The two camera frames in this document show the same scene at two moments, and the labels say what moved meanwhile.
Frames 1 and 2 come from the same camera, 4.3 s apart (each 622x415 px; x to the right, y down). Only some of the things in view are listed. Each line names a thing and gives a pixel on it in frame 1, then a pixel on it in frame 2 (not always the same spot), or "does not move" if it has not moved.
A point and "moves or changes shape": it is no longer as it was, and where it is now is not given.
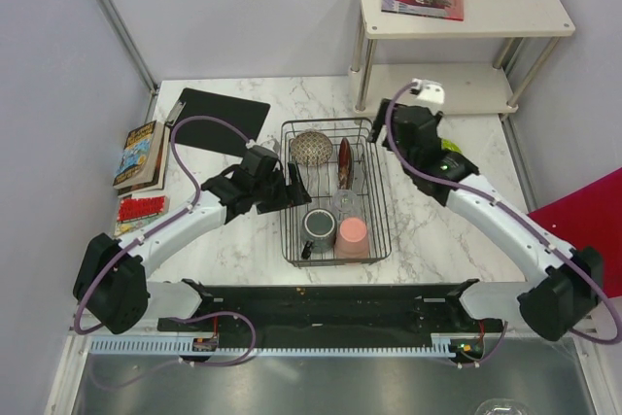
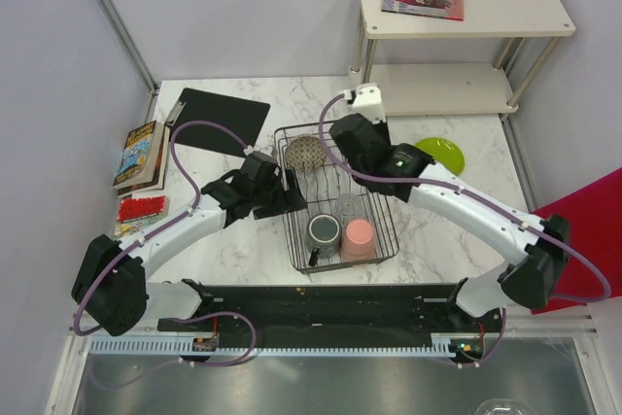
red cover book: [136, 211] does not move
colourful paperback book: [143, 163] does not move
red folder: [590, 215] does not move
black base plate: [330, 309] does not move
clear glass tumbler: [346, 203] moves or changes shape
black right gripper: [385, 117] -> [382, 127]
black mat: [214, 134] does not move
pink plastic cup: [353, 240] moves or changes shape
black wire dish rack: [348, 219] does not move
